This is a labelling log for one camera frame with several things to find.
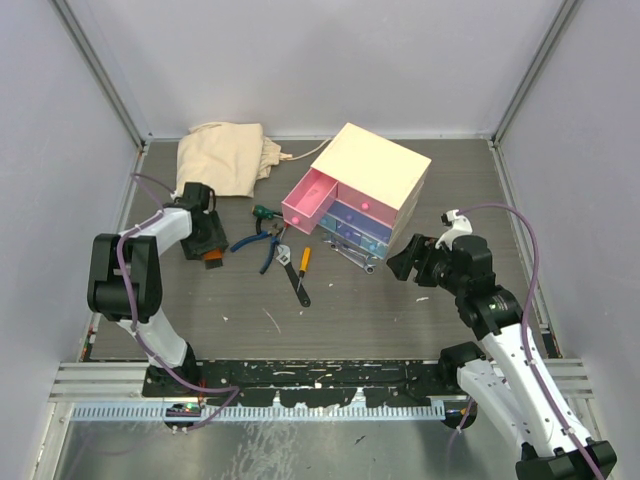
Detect green handle screwdriver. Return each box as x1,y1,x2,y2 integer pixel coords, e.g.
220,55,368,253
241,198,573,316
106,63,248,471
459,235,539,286
252,205,283,220

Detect beige folded cloth bag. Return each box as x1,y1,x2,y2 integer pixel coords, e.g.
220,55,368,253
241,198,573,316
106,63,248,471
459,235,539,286
174,122,328,198

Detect small black orange brush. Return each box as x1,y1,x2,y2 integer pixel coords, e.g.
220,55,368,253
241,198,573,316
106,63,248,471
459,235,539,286
202,248,224,270

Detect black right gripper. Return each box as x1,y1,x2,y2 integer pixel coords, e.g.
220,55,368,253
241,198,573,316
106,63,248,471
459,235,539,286
386,233,466,296

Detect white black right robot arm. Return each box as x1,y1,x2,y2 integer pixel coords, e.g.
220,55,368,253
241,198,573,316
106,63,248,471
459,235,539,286
387,234,617,479

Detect pastel mini drawer chest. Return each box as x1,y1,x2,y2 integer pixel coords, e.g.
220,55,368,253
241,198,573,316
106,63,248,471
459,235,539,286
281,123,431,260

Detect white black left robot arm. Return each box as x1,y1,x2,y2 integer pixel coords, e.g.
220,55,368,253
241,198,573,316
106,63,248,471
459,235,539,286
87,182,237,396

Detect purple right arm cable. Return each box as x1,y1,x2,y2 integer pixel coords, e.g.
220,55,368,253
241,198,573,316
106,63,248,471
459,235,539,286
447,203,609,480

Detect light blue cable duct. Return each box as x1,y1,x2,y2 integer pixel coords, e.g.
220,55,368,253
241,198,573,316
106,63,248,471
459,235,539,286
71,401,446,422

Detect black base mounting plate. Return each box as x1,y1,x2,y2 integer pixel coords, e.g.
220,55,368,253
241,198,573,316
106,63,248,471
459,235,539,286
142,357,496,407

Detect blue handle pliers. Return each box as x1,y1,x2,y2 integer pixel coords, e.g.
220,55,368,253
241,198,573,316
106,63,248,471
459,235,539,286
229,223,286,275

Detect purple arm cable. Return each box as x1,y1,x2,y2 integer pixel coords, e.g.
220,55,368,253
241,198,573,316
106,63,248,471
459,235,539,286
128,172,241,431
447,203,609,480

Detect black adjustable wrench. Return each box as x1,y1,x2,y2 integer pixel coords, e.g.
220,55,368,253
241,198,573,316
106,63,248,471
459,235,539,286
276,244,311,308

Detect blue red handle screwdriver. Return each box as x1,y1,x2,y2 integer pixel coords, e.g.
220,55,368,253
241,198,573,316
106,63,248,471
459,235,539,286
278,222,290,242

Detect aluminium frame rail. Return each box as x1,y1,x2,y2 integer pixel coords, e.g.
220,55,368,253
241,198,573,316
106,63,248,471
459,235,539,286
49,362,148,402

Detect silver ratchet wrench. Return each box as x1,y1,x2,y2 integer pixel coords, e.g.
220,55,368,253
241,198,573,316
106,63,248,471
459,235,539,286
329,242,376,275

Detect silver combination wrench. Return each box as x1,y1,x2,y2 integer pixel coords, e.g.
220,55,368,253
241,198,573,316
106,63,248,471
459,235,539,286
325,237,378,261

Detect orange handle screwdriver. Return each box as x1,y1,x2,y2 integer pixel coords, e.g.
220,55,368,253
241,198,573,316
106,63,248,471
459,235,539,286
296,247,311,291

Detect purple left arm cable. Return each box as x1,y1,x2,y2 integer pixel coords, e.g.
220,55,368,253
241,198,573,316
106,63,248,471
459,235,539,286
128,172,241,431

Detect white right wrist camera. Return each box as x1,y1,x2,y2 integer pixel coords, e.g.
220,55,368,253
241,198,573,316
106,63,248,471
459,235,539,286
435,210,473,250

